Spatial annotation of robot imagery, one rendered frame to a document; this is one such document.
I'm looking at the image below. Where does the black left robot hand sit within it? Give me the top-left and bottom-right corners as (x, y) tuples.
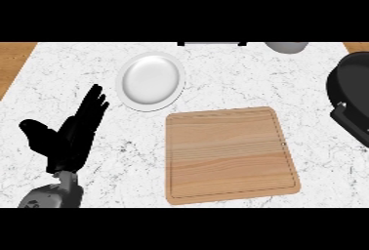
(17, 83), (110, 175)

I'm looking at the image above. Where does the white oval plate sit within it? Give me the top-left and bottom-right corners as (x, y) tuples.
(113, 52), (187, 113)

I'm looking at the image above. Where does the grey round object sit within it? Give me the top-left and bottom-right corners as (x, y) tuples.
(264, 42), (310, 55)

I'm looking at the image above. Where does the wooden cutting board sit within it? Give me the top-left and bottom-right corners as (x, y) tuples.
(163, 105), (302, 206)

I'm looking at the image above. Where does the black pot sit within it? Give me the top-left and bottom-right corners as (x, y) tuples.
(326, 51), (369, 148)

